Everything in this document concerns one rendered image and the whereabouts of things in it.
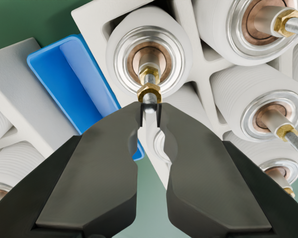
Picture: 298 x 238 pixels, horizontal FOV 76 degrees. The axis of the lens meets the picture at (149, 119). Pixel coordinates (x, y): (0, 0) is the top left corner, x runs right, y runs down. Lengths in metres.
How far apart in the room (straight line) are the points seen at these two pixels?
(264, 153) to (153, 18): 0.25
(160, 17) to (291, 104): 0.18
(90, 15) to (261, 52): 0.20
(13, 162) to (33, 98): 0.12
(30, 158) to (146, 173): 0.40
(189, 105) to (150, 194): 0.56
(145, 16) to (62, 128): 0.32
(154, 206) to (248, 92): 0.68
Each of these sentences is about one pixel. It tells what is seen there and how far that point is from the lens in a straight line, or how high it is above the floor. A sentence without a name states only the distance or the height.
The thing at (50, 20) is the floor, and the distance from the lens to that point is 0.50.
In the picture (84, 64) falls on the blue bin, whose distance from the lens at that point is 0.49.
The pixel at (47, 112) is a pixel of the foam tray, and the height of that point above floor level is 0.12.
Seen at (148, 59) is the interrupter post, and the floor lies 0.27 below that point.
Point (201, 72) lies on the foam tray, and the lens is 0.30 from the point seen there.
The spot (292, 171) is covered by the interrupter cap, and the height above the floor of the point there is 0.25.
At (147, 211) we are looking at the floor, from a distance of 0.88.
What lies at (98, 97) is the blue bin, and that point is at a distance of 0.52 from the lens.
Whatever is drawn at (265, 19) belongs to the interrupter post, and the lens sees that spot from 0.21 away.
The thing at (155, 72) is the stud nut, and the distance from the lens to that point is 0.17.
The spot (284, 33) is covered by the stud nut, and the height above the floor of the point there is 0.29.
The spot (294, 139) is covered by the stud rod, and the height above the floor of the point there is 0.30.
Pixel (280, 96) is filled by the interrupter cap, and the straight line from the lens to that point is 0.27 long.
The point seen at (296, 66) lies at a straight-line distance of 0.36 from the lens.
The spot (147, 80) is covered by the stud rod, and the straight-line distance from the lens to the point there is 0.16.
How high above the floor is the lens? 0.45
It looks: 57 degrees down
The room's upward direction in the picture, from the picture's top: 179 degrees clockwise
